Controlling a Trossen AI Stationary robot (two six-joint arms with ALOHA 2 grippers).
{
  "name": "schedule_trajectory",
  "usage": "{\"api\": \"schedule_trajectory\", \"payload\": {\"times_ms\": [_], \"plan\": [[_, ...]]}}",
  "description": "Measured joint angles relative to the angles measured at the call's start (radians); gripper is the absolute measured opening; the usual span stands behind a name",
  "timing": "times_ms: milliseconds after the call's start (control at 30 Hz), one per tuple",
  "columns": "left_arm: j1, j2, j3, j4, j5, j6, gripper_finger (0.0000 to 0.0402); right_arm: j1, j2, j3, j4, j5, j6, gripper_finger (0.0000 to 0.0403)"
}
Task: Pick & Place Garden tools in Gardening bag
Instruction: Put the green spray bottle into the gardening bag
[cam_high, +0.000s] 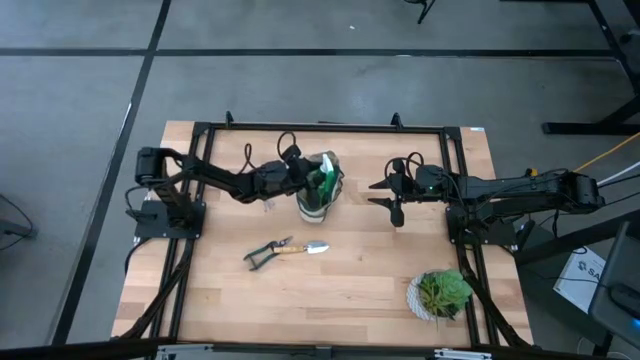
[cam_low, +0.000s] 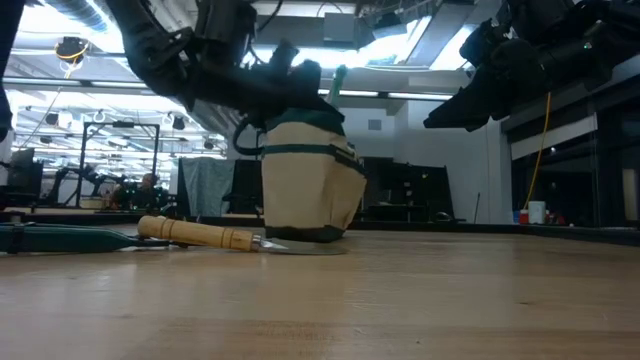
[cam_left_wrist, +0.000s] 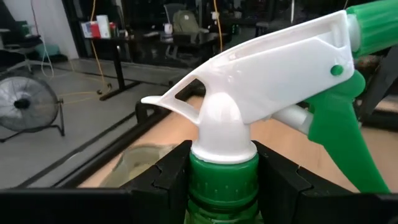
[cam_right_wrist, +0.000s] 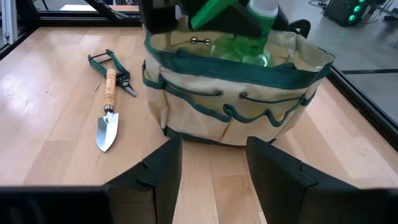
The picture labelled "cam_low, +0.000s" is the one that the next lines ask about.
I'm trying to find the grey ceiling box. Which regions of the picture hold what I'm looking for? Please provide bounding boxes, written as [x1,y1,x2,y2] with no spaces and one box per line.
[322,12,357,44]

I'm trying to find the dark green handled garden tool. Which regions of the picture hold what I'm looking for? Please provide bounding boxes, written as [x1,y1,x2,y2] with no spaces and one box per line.
[0,222,171,255]

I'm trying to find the black monitor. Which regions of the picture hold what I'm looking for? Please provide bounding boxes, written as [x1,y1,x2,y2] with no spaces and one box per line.
[7,147,45,189]

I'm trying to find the black cabinet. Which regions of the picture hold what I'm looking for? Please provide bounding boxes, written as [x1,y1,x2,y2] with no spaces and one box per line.
[359,157,456,224]

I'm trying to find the wooden handled metal trowel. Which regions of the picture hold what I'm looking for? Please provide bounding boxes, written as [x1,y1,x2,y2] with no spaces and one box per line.
[137,214,349,257]

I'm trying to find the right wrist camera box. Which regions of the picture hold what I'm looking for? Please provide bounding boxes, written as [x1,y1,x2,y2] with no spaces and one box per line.
[458,18,509,66]

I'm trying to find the transparent green plastic bottle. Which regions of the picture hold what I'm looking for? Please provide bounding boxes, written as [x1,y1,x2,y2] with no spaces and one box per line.
[328,64,349,109]

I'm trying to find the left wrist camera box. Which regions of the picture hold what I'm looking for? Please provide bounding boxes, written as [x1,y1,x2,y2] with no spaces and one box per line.
[195,0,259,56]

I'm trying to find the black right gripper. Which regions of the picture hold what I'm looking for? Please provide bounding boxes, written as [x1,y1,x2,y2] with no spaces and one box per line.
[423,38,549,132]

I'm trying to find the grey cloth cover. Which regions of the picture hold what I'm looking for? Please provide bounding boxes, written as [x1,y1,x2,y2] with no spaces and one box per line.
[179,157,236,217]

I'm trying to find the yellow cable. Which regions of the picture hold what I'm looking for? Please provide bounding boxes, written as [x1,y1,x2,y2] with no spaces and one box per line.
[522,92,552,211]

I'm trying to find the ceiling cable reel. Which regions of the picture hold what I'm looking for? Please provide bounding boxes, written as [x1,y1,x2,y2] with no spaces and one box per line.
[54,35,90,64]

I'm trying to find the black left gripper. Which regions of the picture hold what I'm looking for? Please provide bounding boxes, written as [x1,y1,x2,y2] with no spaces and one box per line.
[184,42,346,126]

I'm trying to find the beige green gardening bag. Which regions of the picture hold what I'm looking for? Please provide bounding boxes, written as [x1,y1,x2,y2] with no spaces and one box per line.
[260,107,369,245]

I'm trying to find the person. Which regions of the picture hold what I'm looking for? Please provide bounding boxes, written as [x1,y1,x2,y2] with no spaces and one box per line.
[107,172,171,211]

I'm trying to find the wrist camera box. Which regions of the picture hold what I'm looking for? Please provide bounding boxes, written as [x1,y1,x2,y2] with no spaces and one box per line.
[458,18,509,66]
[195,0,259,56]

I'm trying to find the black metal rack frame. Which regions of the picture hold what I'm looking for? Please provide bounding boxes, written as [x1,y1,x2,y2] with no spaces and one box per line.
[75,121,161,209]

